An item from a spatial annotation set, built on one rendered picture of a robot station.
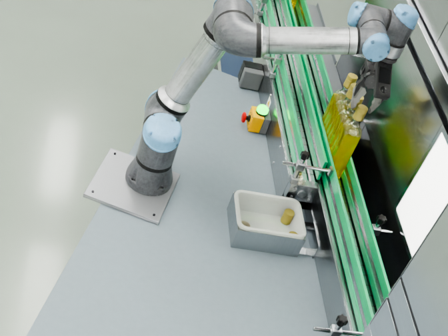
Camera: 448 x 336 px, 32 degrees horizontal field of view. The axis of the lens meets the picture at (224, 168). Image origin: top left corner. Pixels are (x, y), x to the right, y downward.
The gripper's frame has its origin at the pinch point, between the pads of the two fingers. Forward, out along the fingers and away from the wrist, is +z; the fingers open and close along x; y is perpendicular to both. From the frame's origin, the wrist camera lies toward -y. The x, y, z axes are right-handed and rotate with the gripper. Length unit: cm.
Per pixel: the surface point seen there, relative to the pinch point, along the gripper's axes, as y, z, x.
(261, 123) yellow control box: 29, 35, 21
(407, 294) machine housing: -99, -25, 15
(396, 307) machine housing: -99, -21, 15
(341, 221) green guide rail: -29.4, 21.5, 1.9
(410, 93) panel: 0.6, -9.6, -12.1
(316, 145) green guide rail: 5.4, 21.8, 6.7
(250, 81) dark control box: 57, 36, 24
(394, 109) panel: 4.7, 0.0, -11.8
